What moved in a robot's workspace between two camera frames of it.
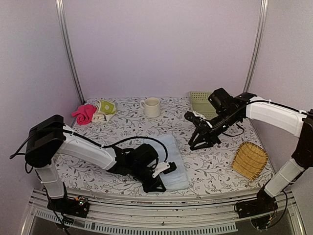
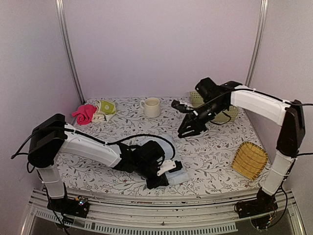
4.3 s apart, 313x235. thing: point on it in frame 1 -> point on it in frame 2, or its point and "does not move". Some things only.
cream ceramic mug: (151, 106) does not move
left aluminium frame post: (60, 10) does not move
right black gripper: (209, 136) -> (194, 122)
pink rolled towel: (84, 114) does not move
